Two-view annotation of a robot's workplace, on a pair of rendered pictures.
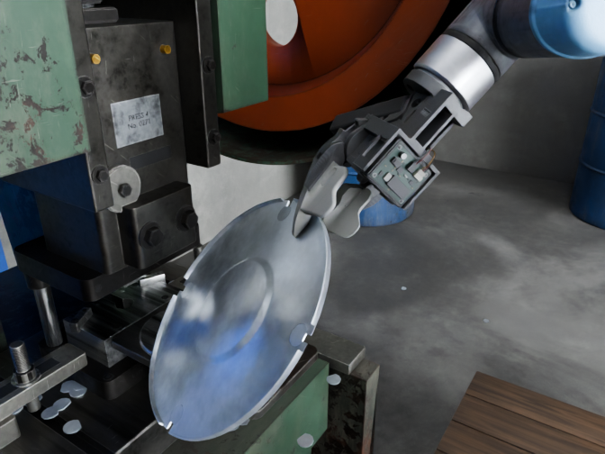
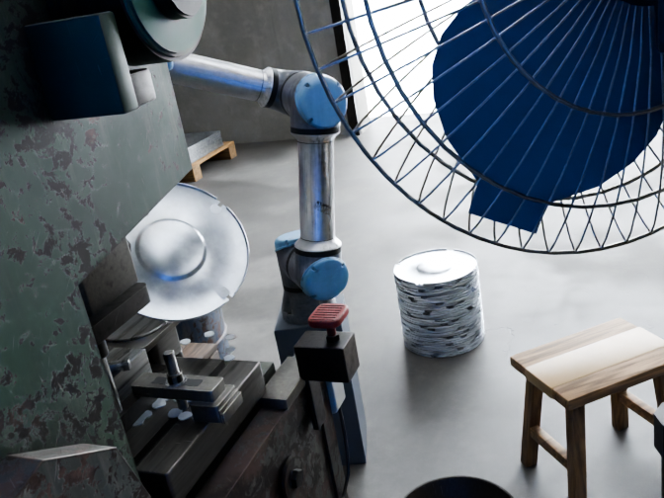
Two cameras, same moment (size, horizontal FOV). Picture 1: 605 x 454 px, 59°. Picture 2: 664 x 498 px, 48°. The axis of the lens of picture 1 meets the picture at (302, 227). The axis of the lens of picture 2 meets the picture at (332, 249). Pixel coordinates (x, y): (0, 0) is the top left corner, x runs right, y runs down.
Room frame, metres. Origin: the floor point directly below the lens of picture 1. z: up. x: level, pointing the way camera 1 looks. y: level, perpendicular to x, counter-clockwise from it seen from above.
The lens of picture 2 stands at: (0.42, 1.40, 1.32)
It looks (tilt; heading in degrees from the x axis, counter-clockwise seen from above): 21 degrees down; 261
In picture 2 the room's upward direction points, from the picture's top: 10 degrees counter-clockwise
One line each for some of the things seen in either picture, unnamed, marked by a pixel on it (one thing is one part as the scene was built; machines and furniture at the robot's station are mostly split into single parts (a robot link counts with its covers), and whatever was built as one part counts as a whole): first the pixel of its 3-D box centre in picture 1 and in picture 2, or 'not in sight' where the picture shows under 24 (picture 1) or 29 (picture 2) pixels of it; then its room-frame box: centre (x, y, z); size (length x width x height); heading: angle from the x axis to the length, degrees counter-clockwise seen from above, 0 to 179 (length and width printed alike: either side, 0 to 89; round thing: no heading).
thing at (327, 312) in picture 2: not in sight; (331, 330); (0.26, 0.25, 0.72); 0.07 x 0.06 x 0.08; 57
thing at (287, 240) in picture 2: not in sight; (299, 256); (0.22, -0.40, 0.62); 0.13 x 0.12 x 0.14; 101
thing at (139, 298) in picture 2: (113, 253); (73, 319); (0.67, 0.27, 0.86); 0.20 x 0.16 x 0.05; 147
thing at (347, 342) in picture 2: not in sight; (331, 380); (0.28, 0.24, 0.62); 0.10 x 0.06 x 0.20; 147
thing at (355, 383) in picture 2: not in sight; (323, 381); (0.22, -0.41, 0.23); 0.18 x 0.18 x 0.45; 74
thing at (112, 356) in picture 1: (128, 316); (96, 373); (0.66, 0.26, 0.76); 0.15 x 0.09 x 0.05; 147
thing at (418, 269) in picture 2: not in sight; (435, 266); (-0.28, -0.86, 0.28); 0.29 x 0.29 x 0.01
